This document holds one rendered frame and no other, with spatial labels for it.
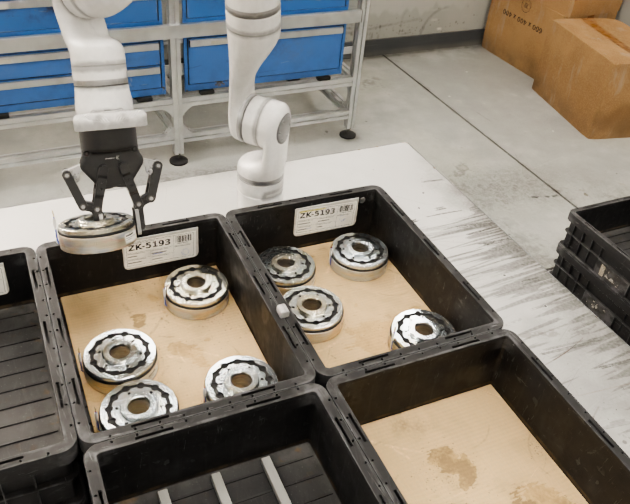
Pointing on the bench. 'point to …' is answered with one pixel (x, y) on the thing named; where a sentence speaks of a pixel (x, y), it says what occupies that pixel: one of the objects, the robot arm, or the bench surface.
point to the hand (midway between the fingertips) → (119, 224)
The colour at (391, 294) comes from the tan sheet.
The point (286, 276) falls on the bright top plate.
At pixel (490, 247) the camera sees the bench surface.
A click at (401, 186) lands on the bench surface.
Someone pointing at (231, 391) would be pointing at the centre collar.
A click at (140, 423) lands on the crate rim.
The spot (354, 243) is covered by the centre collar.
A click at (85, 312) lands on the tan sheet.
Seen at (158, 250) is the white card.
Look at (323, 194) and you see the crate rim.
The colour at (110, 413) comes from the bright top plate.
